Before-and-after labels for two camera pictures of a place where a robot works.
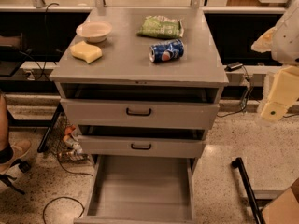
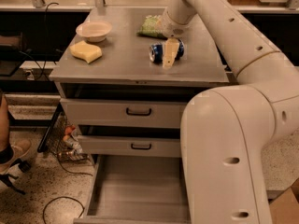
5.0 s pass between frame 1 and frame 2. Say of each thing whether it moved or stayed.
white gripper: moved
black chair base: stayed
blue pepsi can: stayed
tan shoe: stayed
